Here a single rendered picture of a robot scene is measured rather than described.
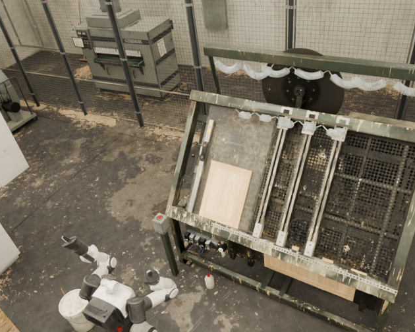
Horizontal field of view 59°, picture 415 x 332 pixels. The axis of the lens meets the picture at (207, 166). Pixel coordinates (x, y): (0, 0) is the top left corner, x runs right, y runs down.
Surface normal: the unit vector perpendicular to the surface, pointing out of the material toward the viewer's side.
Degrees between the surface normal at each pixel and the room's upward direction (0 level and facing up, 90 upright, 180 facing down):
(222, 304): 0
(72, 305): 0
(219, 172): 51
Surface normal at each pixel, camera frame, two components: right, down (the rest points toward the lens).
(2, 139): 0.88, 0.20
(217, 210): -0.47, -0.04
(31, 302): -0.11, -0.78
